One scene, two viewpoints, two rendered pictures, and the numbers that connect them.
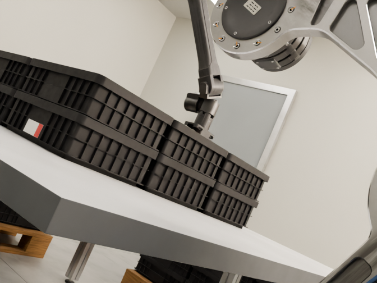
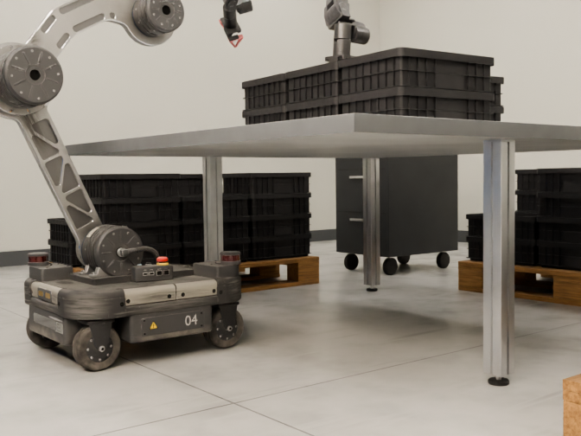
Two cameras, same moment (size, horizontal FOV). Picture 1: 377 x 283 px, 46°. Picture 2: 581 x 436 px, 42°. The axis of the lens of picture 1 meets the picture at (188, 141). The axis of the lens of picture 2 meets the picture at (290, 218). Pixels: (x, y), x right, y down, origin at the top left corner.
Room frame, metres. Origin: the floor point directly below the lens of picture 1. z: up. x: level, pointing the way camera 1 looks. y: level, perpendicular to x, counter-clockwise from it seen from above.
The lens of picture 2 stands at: (1.89, -2.51, 0.57)
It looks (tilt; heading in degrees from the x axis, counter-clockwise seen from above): 3 degrees down; 102
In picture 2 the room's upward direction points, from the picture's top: 1 degrees counter-clockwise
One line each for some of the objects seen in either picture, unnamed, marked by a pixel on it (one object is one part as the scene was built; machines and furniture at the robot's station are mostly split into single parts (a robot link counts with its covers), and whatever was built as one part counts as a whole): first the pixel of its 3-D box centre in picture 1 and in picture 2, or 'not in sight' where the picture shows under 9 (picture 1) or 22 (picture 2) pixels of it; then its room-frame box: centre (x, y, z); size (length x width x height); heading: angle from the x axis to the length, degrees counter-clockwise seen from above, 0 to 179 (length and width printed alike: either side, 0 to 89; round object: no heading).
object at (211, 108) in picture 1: (207, 108); (343, 32); (1.54, -0.01, 1.04); 0.07 x 0.06 x 0.07; 49
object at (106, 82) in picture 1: (100, 91); (305, 84); (1.34, 0.31, 0.92); 0.40 x 0.30 x 0.02; 46
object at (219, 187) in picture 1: (196, 191); (416, 114); (1.78, -0.11, 0.76); 0.40 x 0.30 x 0.12; 46
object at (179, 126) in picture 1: (164, 127); (355, 74); (1.56, 0.10, 0.92); 0.40 x 0.30 x 0.02; 46
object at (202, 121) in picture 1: (202, 123); (341, 51); (1.53, -0.02, 0.98); 0.10 x 0.07 x 0.07; 136
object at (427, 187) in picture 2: not in sight; (395, 195); (1.55, 2.10, 0.45); 0.62 x 0.45 x 0.90; 50
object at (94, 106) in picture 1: (93, 106); (305, 98); (1.34, 0.31, 0.87); 0.40 x 0.30 x 0.11; 46
